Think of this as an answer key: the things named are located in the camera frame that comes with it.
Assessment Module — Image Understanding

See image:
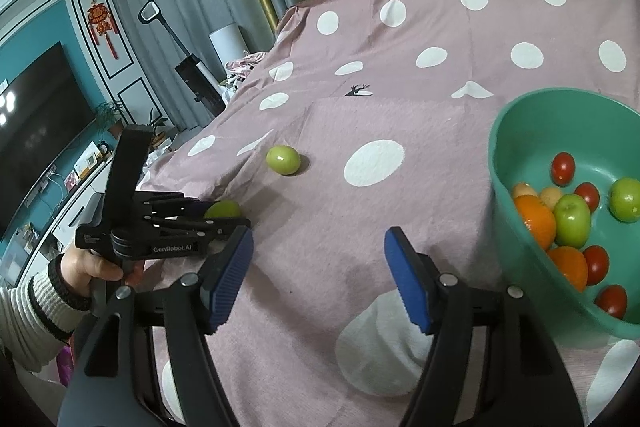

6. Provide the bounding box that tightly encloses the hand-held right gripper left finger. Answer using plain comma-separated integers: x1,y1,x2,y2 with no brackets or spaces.
57,225,255,427

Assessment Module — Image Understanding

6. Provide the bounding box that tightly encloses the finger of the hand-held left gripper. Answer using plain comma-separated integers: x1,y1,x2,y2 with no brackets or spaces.
136,192,210,219
164,217,252,241

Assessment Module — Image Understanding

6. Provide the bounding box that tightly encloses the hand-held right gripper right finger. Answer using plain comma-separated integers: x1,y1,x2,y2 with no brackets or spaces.
384,226,586,427

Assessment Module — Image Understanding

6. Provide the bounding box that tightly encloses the small green fruit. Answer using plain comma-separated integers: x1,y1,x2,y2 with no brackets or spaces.
202,200,244,221
265,145,302,177

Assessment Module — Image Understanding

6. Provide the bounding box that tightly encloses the green apple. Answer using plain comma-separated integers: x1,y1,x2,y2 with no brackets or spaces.
552,194,593,251
607,177,640,223

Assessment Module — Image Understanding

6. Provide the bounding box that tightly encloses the red cherry tomato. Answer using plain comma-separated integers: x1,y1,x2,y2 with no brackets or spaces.
594,284,629,321
551,152,577,187
582,245,611,287
574,182,601,214

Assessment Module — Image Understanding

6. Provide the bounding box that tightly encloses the green plastic bowl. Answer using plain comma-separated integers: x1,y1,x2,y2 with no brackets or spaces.
487,88,640,341

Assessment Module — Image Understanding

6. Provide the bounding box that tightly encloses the person's left hand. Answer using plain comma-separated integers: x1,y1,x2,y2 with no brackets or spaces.
61,247,147,295

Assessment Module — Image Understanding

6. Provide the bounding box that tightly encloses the white television cabinet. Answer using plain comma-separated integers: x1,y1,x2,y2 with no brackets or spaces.
0,146,122,289

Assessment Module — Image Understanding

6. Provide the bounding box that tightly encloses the potted green plant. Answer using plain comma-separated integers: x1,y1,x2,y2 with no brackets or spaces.
95,99,129,134

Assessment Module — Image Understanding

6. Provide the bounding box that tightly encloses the pink polka-dot blanket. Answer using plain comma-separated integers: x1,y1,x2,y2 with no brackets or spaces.
65,0,640,427

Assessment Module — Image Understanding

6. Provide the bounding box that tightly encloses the black television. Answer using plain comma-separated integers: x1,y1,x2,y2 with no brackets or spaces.
0,41,99,241

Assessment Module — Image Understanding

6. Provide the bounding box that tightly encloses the upright floor cleaner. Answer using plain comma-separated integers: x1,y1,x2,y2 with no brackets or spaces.
138,0,229,118

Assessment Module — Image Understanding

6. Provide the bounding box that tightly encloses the orange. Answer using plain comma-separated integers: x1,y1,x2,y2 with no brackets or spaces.
545,246,589,293
513,196,558,253

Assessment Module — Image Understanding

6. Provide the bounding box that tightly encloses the crumpled pale cloth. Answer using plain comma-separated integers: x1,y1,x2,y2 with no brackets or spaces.
224,51,269,84

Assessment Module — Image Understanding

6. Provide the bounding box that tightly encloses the white cylinder appliance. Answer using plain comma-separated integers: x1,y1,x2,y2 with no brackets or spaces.
209,24,250,66

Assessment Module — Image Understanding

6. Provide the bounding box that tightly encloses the red knot wall ornament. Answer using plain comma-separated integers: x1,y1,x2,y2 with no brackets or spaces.
86,0,121,60

